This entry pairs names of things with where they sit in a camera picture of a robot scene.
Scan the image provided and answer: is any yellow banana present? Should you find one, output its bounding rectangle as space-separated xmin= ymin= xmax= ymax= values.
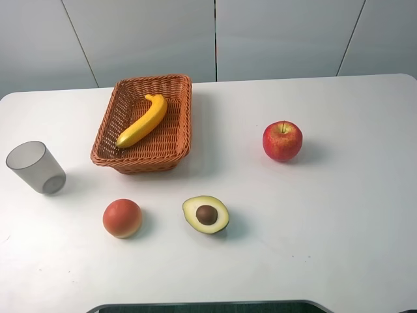
xmin=116 ymin=94 xmax=167 ymax=149

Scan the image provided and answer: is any brown wicker basket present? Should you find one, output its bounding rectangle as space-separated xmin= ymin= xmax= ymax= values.
xmin=91 ymin=74 xmax=192 ymax=174

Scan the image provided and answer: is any halved avocado with pit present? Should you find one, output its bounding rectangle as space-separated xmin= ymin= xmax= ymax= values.
xmin=182 ymin=196 xmax=229 ymax=234

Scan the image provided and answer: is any red apple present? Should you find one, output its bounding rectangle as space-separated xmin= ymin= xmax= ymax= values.
xmin=263 ymin=121 xmax=303 ymax=162

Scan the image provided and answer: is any orange peach fruit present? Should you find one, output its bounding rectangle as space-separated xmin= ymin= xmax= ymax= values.
xmin=102 ymin=199 xmax=143 ymax=239

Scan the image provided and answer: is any grey translucent plastic cup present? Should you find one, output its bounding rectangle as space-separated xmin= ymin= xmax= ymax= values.
xmin=6 ymin=141 xmax=66 ymax=194

